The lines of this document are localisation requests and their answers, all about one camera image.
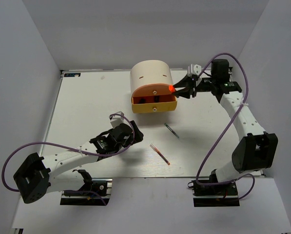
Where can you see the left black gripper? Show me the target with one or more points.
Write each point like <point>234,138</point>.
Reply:
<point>139,135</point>

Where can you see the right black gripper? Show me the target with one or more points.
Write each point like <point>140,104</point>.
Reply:
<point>185,83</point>

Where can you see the orange highlighter marker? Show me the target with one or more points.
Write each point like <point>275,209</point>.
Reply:
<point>172,89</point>

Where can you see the orange drawer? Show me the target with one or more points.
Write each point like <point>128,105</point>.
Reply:
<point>154,89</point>

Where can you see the cream round drawer box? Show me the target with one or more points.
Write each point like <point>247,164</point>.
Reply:
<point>148,72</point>

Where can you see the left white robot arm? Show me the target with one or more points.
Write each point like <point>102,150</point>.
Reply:
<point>36,175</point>

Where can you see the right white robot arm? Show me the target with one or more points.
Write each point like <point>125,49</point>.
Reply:
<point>256,148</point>

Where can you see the red gel pen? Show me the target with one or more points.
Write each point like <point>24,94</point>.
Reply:
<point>160,154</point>

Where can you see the green gel pen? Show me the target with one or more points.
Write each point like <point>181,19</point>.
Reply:
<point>172,131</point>

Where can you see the left blue table label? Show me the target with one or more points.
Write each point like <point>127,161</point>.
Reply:
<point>72,75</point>

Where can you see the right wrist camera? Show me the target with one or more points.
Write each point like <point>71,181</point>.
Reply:
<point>194,71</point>

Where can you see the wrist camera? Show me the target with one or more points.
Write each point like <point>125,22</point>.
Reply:
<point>116,119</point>
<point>194,71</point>

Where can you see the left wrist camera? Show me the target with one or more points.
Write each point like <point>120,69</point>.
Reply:
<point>116,119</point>

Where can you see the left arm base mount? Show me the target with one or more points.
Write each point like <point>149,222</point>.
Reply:
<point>96,193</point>

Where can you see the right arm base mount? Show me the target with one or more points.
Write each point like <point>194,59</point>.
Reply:
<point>214,196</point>

